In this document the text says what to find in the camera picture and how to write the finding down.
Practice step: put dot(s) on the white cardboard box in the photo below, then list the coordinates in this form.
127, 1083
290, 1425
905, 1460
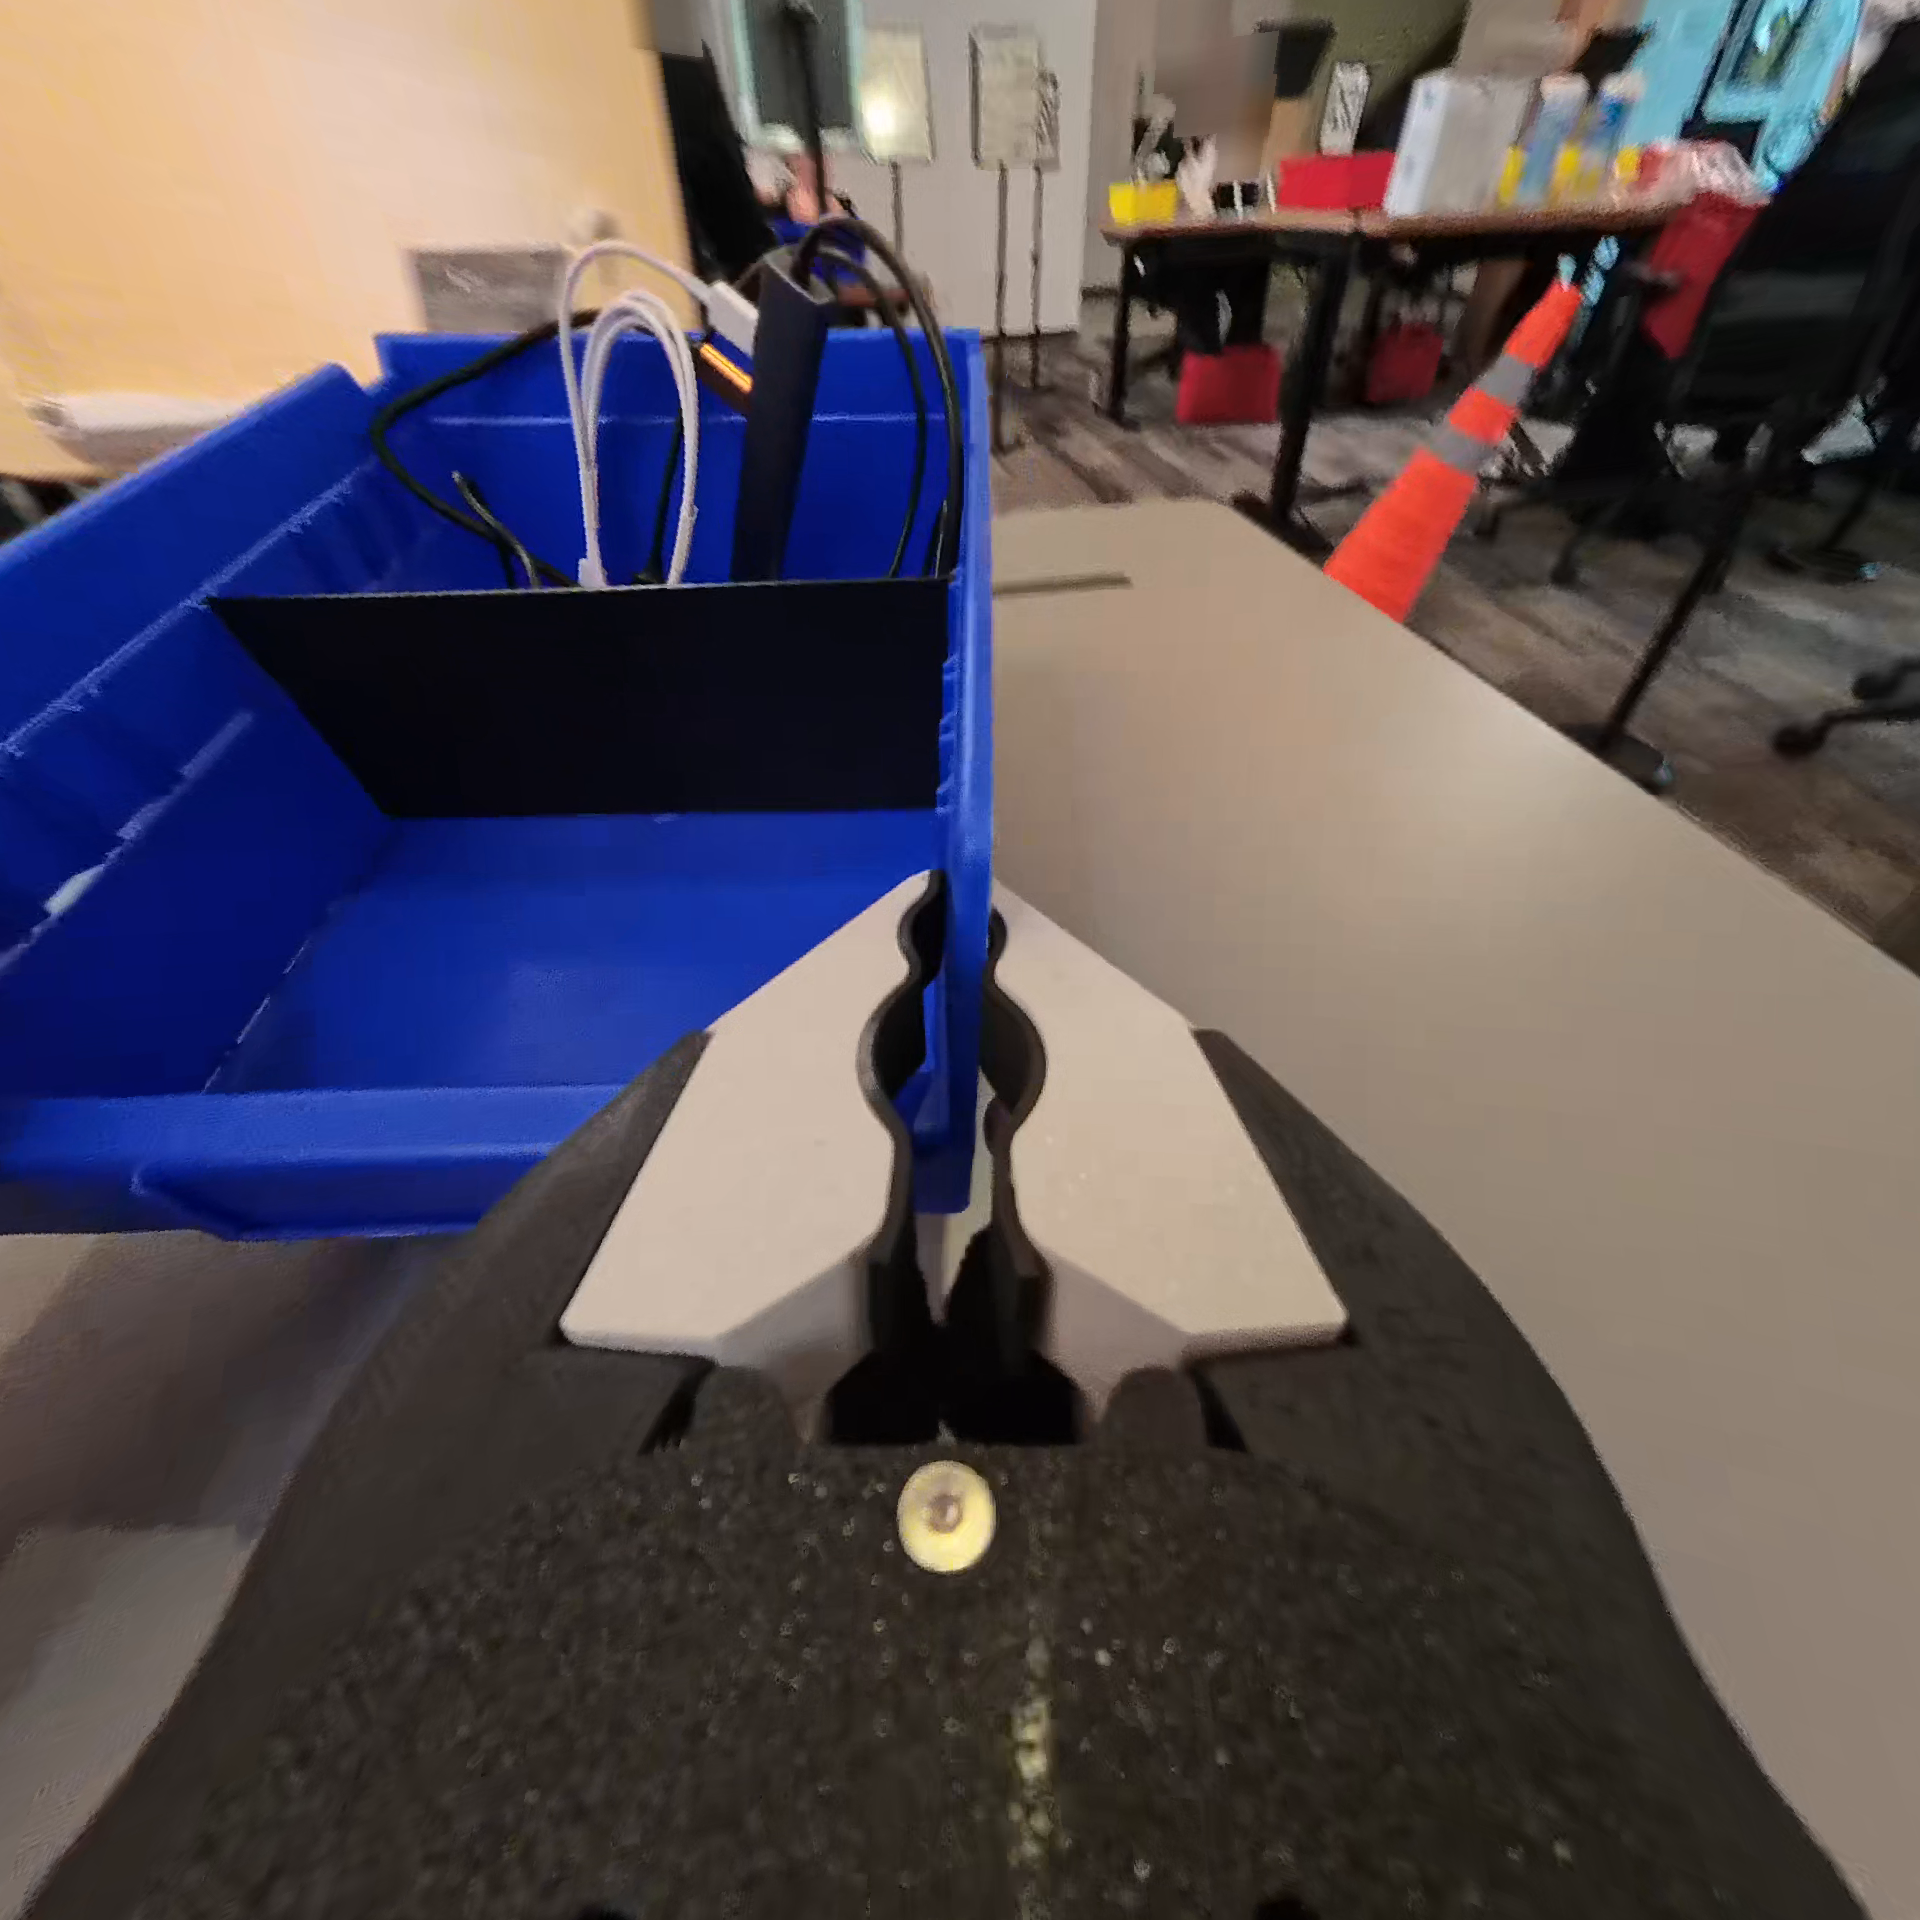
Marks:
1449, 150

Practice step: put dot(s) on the grey desk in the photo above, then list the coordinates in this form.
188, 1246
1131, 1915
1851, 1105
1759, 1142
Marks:
1350, 902

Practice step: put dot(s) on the dark usb hub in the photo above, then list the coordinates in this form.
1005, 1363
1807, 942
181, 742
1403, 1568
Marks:
780, 435

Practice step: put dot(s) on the brown background table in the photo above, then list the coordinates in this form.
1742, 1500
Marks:
1277, 228

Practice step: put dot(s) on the red storage box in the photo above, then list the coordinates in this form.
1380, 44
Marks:
1403, 364
1230, 386

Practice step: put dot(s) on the sign stand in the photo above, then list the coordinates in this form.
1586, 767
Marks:
897, 89
1010, 99

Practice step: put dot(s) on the yellow container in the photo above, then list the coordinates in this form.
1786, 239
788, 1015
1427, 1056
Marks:
1145, 204

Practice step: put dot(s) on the black office chair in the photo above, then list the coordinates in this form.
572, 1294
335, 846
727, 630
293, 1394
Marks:
1801, 299

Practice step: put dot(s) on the small red bin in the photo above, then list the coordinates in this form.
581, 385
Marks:
1335, 182

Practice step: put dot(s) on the blue plastic bin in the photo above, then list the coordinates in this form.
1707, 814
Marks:
524, 974

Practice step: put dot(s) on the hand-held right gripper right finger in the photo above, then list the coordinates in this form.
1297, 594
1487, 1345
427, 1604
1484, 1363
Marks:
1156, 1185

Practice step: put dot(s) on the orange traffic cone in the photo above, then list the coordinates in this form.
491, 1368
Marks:
1426, 481

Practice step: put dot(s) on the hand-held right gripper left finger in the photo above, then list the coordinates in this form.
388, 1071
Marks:
722, 1185

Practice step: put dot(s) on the black bin divider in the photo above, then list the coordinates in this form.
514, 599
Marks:
601, 697

